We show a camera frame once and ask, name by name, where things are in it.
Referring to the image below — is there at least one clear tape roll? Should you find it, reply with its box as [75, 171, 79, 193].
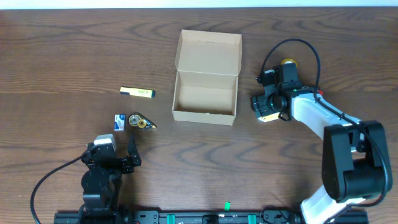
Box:
[280, 58, 297, 66]

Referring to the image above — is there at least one yellow sticky note pad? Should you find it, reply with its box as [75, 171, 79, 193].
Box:
[258, 113, 279, 123]

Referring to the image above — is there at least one green clip on rail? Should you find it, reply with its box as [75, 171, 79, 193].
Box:
[224, 202, 231, 211]

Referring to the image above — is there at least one yellow highlighter pen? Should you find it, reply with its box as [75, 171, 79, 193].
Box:
[119, 86, 155, 98]

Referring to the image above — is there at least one yellow black correction tape dispenser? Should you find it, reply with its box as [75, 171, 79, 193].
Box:
[128, 113, 157, 129]

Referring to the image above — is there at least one small blue staples box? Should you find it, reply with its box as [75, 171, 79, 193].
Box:
[114, 114, 126, 131]

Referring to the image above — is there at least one black aluminium mounting rail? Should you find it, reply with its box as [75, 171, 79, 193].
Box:
[53, 210, 369, 224]

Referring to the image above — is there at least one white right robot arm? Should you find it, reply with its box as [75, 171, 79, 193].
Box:
[251, 86, 392, 223]

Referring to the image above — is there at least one cardboard box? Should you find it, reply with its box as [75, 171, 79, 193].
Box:
[172, 30, 242, 126]

